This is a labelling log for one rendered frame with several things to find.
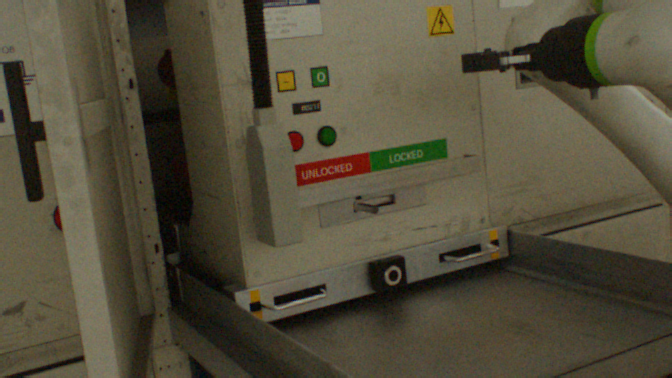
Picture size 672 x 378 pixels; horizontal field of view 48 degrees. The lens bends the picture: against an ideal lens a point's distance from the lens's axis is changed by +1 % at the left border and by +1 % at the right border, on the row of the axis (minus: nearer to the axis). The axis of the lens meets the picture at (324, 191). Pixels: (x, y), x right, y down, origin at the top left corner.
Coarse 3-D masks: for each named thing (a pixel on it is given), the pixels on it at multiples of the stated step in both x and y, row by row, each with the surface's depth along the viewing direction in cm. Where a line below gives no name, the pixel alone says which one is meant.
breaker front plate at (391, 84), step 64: (320, 0) 120; (384, 0) 125; (448, 0) 131; (320, 64) 121; (384, 64) 126; (448, 64) 132; (384, 128) 127; (448, 128) 133; (384, 192) 128; (448, 192) 135; (256, 256) 119; (320, 256) 124
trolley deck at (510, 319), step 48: (432, 288) 133; (480, 288) 130; (528, 288) 127; (192, 336) 127; (336, 336) 115; (384, 336) 113; (432, 336) 110; (480, 336) 108; (528, 336) 106; (576, 336) 104; (624, 336) 103
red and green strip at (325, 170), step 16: (416, 144) 130; (432, 144) 132; (320, 160) 122; (336, 160) 123; (352, 160) 125; (368, 160) 126; (384, 160) 128; (400, 160) 129; (416, 160) 131; (304, 176) 121; (320, 176) 122; (336, 176) 124
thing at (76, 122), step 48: (48, 0) 71; (48, 48) 71; (96, 48) 129; (48, 96) 72; (96, 96) 118; (48, 144) 72; (96, 144) 109; (96, 192) 101; (96, 240) 74; (144, 240) 135; (96, 288) 75; (96, 336) 76; (144, 336) 127
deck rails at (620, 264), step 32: (512, 256) 141; (544, 256) 133; (576, 256) 126; (608, 256) 120; (192, 288) 134; (576, 288) 123; (608, 288) 121; (640, 288) 115; (224, 320) 120; (256, 320) 106; (256, 352) 109; (288, 352) 98
